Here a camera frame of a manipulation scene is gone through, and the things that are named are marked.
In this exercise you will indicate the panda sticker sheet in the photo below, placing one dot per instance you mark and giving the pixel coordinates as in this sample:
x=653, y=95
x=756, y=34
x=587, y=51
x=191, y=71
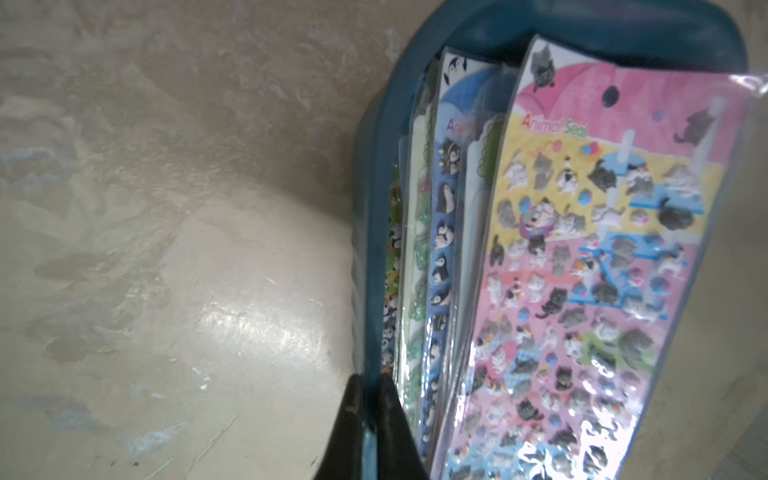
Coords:
x=392, y=274

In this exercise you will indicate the green dinosaur sticker sheet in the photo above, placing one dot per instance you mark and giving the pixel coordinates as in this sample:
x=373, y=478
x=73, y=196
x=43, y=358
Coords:
x=414, y=260

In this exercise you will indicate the blue penguin sticker sheet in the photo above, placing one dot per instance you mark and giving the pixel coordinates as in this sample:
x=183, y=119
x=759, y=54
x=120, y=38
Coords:
x=461, y=81

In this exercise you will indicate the pink cat sticker sheet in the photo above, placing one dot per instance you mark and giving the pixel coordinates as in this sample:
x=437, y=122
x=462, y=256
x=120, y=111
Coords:
x=606, y=180

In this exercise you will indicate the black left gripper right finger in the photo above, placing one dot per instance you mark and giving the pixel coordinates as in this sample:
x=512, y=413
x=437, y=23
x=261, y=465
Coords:
x=397, y=455

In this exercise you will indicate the teal plastic storage box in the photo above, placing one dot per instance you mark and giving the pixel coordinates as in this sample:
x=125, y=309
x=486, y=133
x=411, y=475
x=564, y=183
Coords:
x=677, y=35

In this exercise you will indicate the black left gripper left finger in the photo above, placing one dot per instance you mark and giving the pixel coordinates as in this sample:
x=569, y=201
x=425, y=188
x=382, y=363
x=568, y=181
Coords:
x=342, y=459

